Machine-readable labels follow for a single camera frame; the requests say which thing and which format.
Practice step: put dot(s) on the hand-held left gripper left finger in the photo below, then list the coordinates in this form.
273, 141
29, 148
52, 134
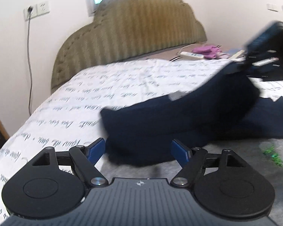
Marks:
96, 151

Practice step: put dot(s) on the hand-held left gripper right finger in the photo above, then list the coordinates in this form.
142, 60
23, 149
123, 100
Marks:
180, 151

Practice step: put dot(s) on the dark navy garment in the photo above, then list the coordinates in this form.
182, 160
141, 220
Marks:
179, 122

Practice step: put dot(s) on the white remote control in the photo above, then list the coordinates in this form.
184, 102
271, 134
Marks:
264, 62

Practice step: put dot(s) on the light blue cloth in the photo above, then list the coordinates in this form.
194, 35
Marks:
235, 51

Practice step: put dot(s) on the grey fuzzy blanket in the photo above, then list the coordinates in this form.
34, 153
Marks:
226, 153

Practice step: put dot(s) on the pale lilac cloth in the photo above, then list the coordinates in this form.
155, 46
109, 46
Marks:
222, 55

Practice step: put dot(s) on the purple cloth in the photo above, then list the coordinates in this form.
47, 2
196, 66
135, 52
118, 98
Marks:
206, 50

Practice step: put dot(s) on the white script-printed quilt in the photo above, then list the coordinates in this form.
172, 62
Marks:
108, 87

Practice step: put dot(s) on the white power strip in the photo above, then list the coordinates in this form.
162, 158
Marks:
192, 55

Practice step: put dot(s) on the tan mattress with striped band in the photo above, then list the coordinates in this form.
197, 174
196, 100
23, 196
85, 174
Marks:
165, 54

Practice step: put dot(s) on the olive green padded headboard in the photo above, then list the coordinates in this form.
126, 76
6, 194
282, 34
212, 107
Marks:
132, 30

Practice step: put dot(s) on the white wall switch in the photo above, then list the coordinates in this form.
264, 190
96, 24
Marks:
271, 7

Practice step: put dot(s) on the white wall socket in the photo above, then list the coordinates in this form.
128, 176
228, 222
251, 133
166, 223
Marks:
42, 7
29, 13

